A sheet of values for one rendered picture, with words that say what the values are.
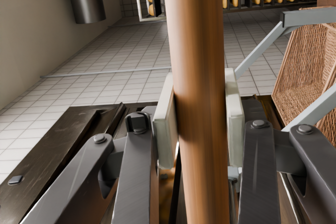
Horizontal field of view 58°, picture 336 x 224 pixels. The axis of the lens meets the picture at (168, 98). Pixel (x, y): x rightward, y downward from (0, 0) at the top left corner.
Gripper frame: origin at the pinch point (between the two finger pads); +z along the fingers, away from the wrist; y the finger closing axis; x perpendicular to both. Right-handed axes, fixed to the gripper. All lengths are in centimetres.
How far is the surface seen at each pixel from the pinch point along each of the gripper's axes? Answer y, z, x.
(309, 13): 31, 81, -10
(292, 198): 24, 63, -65
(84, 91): -91, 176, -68
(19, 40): -142, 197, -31
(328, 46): 60, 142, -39
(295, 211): 24, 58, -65
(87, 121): -72, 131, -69
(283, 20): 23, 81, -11
